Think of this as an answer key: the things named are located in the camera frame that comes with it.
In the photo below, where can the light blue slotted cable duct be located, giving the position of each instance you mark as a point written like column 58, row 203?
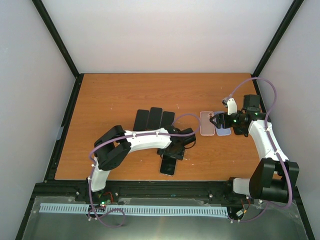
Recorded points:
column 136, row 210

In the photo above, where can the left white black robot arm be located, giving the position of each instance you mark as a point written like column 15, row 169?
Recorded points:
column 113, row 147

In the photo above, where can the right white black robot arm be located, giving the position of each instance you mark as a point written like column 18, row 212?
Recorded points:
column 275, row 176

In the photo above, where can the right black frame post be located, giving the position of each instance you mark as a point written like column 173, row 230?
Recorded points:
column 279, row 33

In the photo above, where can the left black frame post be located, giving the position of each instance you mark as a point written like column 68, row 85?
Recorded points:
column 48, row 22

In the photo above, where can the pink phone case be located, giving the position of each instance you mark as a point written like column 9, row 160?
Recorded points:
column 206, row 127

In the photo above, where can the black frame post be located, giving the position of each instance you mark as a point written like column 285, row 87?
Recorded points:
column 48, row 22
column 279, row 33

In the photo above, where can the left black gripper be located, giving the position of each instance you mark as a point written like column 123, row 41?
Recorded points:
column 179, row 155

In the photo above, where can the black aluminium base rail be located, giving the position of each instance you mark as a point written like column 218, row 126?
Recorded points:
column 213, row 192

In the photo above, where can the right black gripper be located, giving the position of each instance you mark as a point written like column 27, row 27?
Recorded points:
column 220, row 117

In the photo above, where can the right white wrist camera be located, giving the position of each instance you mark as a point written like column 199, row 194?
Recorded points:
column 231, row 105

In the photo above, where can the black phone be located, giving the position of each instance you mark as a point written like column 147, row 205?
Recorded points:
column 154, row 118
column 168, row 166

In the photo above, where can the phone with maroon edge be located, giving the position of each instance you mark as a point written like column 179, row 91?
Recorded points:
column 141, row 120

